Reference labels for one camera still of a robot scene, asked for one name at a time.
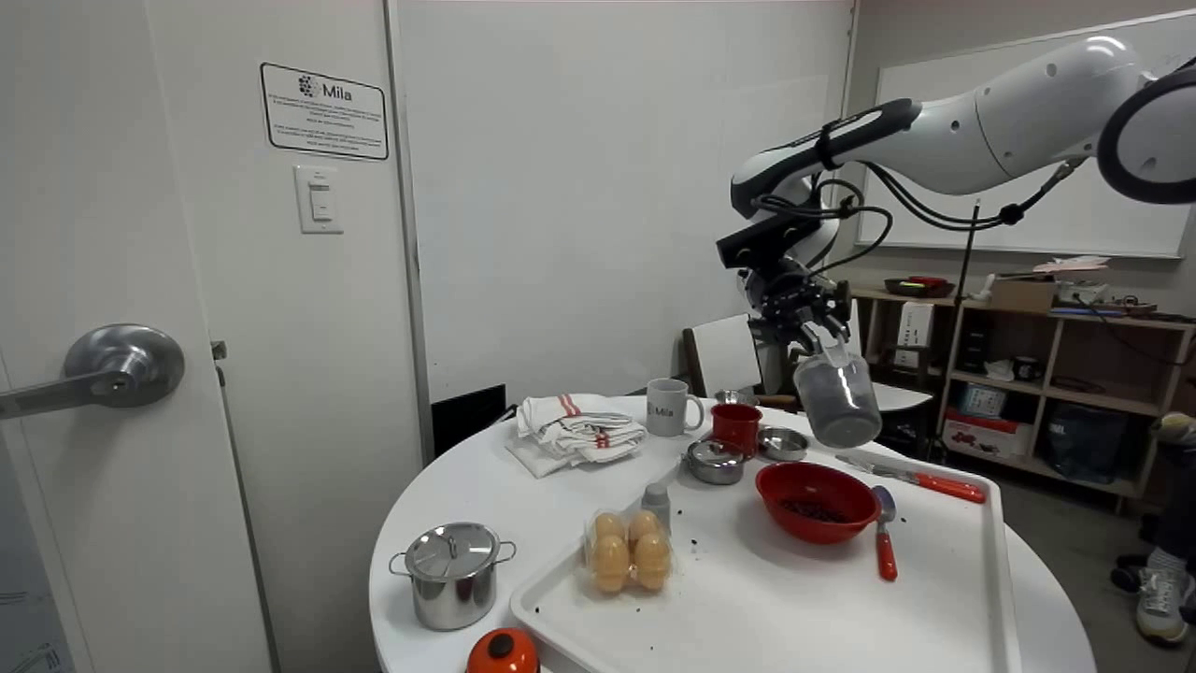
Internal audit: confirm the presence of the red handled spoon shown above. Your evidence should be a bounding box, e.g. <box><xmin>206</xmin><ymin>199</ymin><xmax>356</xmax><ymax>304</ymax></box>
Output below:
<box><xmin>876</xmin><ymin>486</ymin><xmax>901</xmax><ymax>582</ymax></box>

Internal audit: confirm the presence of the white red striped cloth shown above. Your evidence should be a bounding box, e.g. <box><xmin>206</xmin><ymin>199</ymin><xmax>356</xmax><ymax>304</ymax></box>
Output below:
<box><xmin>511</xmin><ymin>391</ymin><xmax>648</xmax><ymax>480</ymax></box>

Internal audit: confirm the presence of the red bowl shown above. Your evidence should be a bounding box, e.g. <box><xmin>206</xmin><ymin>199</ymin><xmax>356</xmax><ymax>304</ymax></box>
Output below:
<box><xmin>756</xmin><ymin>465</ymin><xmax>879</xmax><ymax>547</ymax></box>

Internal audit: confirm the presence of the small steel lidded bowl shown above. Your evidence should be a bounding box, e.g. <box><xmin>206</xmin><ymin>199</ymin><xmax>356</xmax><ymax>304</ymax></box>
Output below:
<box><xmin>686</xmin><ymin>437</ymin><xmax>743</xmax><ymax>486</ymax></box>

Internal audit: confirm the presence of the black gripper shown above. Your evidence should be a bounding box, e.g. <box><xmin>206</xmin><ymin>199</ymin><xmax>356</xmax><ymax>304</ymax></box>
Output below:
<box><xmin>719</xmin><ymin>208</ymin><xmax>860</xmax><ymax>391</ymax></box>

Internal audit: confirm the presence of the small salt shaker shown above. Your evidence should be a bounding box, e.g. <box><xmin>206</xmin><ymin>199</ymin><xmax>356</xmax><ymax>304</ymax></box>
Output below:
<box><xmin>638</xmin><ymin>482</ymin><xmax>671</xmax><ymax>527</ymax></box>

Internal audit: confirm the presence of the white board leaning on wall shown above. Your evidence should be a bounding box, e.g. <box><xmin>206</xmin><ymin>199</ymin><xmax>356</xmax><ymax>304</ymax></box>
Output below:
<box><xmin>692</xmin><ymin>314</ymin><xmax>763</xmax><ymax>395</ymax></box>

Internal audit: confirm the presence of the white plastic tray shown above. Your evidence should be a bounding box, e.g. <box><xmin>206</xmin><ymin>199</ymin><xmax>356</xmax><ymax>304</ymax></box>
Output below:
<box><xmin>511</xmin><ymin>469</ymin><xmax>1022</xmax><ymax>673</ymax></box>

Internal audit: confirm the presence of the red handled fork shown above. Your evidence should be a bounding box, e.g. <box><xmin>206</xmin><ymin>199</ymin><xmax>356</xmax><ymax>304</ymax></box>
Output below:
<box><xmin>834</xmin><ymin>447</ymin><xmax>993</xmax><ymax>509</ymax></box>

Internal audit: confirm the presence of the red cup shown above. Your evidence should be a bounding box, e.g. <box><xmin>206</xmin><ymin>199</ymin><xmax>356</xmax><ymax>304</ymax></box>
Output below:
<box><xmin>709</xmin><ymin>404</ymin><xmax>763</xmax><ymax>452</ymax></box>

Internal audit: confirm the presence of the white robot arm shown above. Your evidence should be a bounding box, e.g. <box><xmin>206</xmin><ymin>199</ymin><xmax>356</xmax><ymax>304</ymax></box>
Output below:
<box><xmin>719</xmin><ymin>32</ymin><xmax>1196</xmax><ymax>356</ymax></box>

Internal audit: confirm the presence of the light switch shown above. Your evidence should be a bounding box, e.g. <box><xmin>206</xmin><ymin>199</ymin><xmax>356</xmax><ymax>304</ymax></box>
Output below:
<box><xmin>296</xmin><ymin>165</ymin><xmax>341</xmax><ymax>234</ymax></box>

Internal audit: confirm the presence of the door handle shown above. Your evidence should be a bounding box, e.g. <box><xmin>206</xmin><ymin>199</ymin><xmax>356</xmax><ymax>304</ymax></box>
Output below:
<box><xmin>0</xmin><ymin>323</ymin><xmax>187</xmax><ymax>418</ymax></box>

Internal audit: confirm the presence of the wall sign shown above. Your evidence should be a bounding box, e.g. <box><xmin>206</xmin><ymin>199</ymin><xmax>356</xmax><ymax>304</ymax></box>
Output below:
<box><xmin>257</xmin><ymin>65</ymin><xmax>391</xmax><ymax>162</ymax></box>

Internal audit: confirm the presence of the whiteboard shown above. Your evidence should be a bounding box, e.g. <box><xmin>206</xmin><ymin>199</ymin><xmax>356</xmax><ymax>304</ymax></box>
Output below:
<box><xmin>879</xmin><ymin>12</ymin><xmax>1196</xmax><ymax>260</ymax></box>

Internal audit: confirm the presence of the orange round object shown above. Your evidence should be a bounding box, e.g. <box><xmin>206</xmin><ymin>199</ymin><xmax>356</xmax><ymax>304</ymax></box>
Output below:
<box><xmin>468</xmin><ymin>628</ymin><xmax>542</xmax><ymax>673</ymax></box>

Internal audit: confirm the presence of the bag of bread rolls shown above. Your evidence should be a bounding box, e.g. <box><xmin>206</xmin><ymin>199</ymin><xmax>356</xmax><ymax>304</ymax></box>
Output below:
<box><xmin>585</xmin><ymin>509</ymin><xmax>672</xmax><ymax>596</ymax></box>

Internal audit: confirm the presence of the white mug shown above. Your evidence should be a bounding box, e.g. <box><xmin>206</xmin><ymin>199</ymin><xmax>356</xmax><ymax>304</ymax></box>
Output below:
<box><xmin>648</xmin><ymin>379</ymin><xmax>707</xmax><ymax>437</ymax></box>

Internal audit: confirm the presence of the wooden shelf unit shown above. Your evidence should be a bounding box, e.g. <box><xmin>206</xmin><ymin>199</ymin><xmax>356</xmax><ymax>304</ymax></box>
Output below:
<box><xmin>860</xmin><ymin>287</ymin><xmax>1192</xmax><ymax>502</ymax></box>

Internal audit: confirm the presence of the white sneaker foot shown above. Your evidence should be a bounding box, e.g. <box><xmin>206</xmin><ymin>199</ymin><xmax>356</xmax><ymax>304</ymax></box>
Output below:
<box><xmin>1132</xmin><ymin>551</ymin><xmax>1190</xmax><ymax>648</ymax></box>

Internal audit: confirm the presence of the steel pot with lid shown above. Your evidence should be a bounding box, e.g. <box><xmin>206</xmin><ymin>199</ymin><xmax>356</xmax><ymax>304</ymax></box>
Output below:
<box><xmin>391</xmin><ymin>523</ymin><xmax>521</xmax><ymax>631</ymax></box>

